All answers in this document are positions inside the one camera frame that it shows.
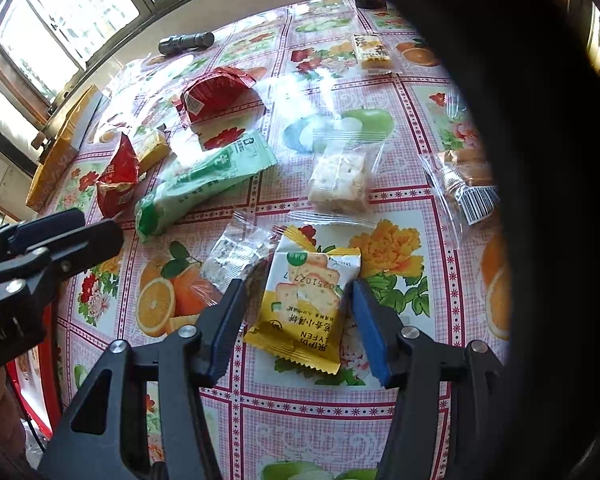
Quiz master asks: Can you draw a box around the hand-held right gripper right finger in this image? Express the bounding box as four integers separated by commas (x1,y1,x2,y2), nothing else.
347,279,512,480

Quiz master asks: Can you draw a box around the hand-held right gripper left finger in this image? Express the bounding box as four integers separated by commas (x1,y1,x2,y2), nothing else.
37,278,251,480

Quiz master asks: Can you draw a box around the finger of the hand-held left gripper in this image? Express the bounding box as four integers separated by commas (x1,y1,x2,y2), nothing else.
0,208,87,261
0,220,126,313

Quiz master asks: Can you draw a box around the red tray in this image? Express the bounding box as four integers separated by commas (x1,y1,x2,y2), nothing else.
7,305,63,441

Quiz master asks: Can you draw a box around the small red snack packet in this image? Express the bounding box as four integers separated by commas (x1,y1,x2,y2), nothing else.
96,132,141,218

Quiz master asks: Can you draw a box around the yellow cracker packet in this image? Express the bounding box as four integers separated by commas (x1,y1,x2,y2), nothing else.
243,225,362,376

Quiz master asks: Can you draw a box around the clear speckled snack packet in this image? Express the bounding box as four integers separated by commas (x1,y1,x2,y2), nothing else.
200,210,281,308

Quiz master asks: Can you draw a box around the small yellow cake packet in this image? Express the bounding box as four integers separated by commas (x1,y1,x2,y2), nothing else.
130,125,173,168

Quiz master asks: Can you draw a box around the long green snack packet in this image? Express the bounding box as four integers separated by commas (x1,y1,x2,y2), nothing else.
134,130,278,242

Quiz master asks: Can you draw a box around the clear white nougat packet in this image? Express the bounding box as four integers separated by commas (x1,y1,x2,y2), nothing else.
300,127,387,226

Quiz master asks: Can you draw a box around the clear waffle packet with barcode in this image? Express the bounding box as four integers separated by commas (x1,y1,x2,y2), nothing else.
420,147,501,248

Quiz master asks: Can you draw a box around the large red snack packet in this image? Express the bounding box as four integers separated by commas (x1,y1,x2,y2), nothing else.
172,66,266,133

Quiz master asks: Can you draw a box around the yellow cardboard box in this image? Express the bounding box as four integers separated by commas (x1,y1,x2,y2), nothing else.
25,84,103,213

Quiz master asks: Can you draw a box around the floral fruit print tablecloth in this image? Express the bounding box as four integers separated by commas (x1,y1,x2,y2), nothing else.
45,0,513,480

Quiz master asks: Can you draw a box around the black flashlight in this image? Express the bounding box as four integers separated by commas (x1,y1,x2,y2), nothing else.
158,31,216,56

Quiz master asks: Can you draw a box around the window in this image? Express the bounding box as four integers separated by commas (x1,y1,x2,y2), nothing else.
0,0,361,111

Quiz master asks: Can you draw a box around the small orange snack packet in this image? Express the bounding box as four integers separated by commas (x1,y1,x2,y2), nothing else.
352,32,393,76

